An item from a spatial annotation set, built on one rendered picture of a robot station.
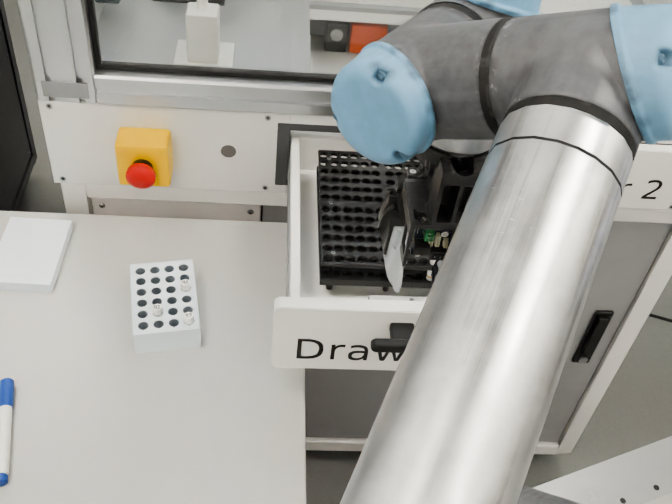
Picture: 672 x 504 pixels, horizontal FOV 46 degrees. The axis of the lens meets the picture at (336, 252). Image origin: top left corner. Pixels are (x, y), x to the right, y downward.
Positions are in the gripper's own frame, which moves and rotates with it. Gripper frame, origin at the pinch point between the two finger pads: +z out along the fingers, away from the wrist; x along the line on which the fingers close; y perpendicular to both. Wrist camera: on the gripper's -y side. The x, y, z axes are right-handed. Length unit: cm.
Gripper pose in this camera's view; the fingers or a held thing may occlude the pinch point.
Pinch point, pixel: (416, 274)
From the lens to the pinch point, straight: 83.8
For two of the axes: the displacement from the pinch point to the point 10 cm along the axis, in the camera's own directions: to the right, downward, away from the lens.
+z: -0.9, 7.0, 7.1
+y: 0.4, 7.1, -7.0
